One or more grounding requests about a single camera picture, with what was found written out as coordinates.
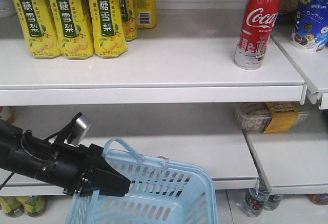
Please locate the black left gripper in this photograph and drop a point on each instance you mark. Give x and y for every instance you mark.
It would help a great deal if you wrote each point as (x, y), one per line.
(84, 170)

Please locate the light blue plastic basket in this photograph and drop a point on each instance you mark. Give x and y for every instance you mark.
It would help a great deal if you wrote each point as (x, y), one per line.
(161, 191)

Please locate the red Coca-Cola aluminium bottle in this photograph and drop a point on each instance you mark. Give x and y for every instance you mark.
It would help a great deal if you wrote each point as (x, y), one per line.
(257, 26)

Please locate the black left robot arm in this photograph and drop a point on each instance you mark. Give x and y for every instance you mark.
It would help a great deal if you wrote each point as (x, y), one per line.
(24, 154)

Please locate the white metal shelving unit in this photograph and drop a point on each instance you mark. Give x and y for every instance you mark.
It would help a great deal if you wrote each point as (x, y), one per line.
(171, 95)

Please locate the clear water bottle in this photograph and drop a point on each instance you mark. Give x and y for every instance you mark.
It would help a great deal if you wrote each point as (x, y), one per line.
(254, 201)

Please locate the boxed biscuits yellow label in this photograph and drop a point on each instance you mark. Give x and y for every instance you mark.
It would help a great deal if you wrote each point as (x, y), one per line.
(270, 117)

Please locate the yellow pear drink bottle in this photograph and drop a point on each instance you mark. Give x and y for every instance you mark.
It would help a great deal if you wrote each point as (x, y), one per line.
(38, 27)
(108, 33)
(73, 28)

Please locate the blue white snack cup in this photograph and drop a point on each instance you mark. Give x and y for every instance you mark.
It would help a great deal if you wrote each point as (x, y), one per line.
(310, 28)

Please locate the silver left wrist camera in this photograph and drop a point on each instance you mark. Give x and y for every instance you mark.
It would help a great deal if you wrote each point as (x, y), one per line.
(78, 127)

